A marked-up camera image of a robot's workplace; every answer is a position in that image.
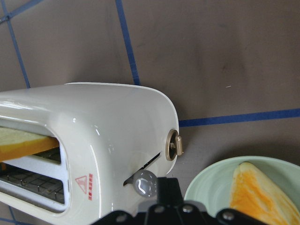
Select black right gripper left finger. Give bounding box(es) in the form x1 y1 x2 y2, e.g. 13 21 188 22
98 178 173 225

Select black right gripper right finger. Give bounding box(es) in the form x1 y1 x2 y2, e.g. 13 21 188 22
167 178 264 225

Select white two-slot toaster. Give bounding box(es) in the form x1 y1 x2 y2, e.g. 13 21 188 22
0 82 183 225

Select bread slice in toaster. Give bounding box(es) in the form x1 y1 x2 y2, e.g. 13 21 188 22
0 127 60 162

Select light green plate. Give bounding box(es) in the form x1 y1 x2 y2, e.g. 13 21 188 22
185 156 300 216

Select triangular toast on plate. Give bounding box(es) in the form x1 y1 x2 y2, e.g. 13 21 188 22
229 162 300 225

